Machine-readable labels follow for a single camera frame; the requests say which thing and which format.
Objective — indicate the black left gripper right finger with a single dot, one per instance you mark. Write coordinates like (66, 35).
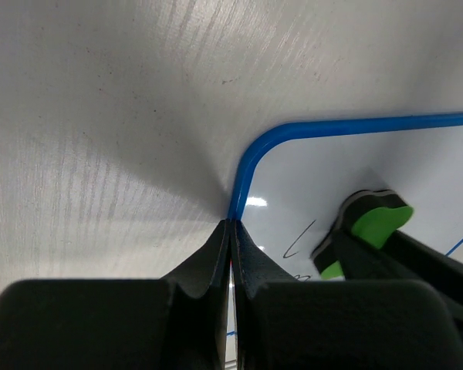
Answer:
(283, 323)

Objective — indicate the green bone-shaped eraser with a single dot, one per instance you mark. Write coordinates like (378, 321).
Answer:
(370, 215)

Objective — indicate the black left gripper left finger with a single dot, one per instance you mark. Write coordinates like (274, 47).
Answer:
(177, 321)

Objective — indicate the blue-framed whiteboard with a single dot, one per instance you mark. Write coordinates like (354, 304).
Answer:
(292, 180)

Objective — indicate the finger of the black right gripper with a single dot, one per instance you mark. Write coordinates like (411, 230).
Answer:
(361, 261)
(444, 274)

